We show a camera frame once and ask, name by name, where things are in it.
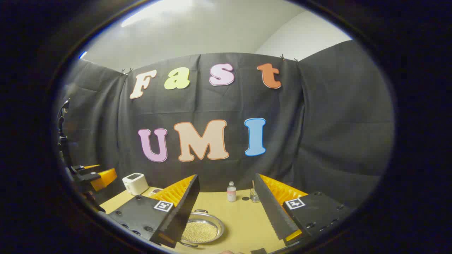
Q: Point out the white toaster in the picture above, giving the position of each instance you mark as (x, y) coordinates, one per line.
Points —
(135, 183)

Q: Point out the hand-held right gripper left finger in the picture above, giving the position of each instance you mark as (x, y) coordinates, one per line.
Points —
(183, 208)

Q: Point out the black tripod stand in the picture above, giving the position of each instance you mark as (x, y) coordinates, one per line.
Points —
(63, 137)

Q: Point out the small glass jar with stick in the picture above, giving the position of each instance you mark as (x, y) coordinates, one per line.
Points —
(254, 197)

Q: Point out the small clear bottle pink label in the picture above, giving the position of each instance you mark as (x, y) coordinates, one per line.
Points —
(231, 194)

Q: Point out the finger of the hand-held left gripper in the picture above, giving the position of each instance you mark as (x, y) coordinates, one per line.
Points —
(84, 167)
(104, 178)

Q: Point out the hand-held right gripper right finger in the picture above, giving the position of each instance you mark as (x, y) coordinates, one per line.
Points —
(270, 208)

